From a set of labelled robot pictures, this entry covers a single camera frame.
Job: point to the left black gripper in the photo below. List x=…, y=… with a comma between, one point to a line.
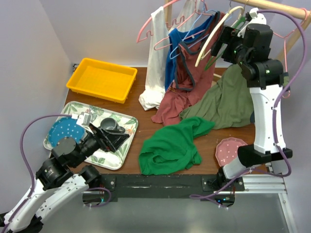
x=108, y=140

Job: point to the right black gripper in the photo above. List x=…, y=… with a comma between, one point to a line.
x=228, y=35

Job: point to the green plastic hanger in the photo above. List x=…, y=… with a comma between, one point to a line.
x=237, y=25

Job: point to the bright green tank top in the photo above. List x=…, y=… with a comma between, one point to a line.
x=172, y=149

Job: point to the olive green tank top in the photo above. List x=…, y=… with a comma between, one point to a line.
x=228, y=103

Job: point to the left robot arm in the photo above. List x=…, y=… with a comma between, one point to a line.
x=55, y=183

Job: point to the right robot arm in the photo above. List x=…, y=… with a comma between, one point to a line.
x=264, y=78

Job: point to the cream wooden hanger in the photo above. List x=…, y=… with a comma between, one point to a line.
x=202, y=53

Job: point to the rust red tank top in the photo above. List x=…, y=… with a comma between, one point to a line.
x=191, y=85

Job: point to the blue tank top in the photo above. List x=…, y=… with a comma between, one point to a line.
x=183, y=50

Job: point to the white tank top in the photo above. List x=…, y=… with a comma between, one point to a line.
x=155, y=77

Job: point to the grey ceramic mug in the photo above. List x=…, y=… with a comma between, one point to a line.
x=109, y=123

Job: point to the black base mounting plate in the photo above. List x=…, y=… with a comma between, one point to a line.
x=176, y=186

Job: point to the blue dotted plate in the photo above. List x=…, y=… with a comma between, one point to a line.
x=65, y=127

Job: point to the yellow plastic bin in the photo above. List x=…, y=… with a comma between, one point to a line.
x=104, y=80

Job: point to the pink dotted plate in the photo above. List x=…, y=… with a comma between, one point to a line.
x=227, y=150

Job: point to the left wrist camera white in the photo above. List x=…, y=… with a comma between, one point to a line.
x=83, y=120

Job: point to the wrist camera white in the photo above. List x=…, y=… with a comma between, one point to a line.
x=83, y=120
x=252, y=17

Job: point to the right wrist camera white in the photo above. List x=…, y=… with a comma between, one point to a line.
x=252, y=17

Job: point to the small pink wire hanger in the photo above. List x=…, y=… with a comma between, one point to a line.
x=167, y=40

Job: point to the wooden clothes rail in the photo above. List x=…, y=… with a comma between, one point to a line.
x=283, y=28

